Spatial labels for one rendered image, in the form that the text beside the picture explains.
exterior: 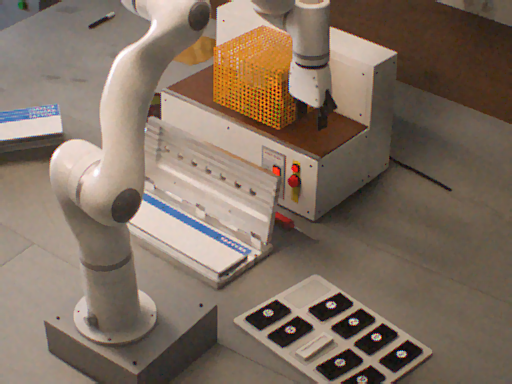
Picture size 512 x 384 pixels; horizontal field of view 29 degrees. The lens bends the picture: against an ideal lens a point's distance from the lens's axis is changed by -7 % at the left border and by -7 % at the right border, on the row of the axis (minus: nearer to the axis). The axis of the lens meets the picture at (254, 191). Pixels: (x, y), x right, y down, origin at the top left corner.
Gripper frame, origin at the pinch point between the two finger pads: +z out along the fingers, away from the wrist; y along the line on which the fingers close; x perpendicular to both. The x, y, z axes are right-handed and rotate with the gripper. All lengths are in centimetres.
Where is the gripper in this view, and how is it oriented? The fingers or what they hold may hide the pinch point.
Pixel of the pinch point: (311, 116)
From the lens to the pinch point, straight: 247.0
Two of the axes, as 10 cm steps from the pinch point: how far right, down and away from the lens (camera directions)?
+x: 7.4, -4.1, 5.4
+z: 0.2, 8.1, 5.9
